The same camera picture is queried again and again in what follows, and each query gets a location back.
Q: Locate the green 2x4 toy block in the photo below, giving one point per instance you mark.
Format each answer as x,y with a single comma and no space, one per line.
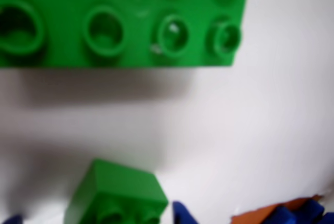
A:
130,20

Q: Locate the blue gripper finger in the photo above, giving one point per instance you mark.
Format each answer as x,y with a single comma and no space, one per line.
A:
184,214
13,220

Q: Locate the blue 3D-printed robot arm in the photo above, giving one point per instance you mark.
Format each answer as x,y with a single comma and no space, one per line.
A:
308,212

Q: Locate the white foam board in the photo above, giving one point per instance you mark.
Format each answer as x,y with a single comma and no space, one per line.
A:
261,130

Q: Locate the green 2x2 toy block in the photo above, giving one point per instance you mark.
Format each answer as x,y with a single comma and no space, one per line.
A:
117,195

